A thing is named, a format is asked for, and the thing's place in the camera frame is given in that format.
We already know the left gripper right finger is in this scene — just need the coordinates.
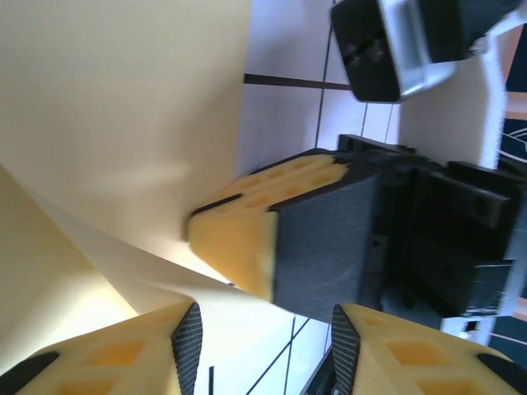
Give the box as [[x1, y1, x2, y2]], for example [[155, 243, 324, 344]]
[[330, 303, 527, 395]]

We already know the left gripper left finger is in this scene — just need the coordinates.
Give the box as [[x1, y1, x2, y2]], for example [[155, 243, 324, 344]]
[[0, 301, 204, 395]]

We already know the yellow cloth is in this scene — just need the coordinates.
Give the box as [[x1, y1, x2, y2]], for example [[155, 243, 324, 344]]
[[0, 0, 297, 365]]

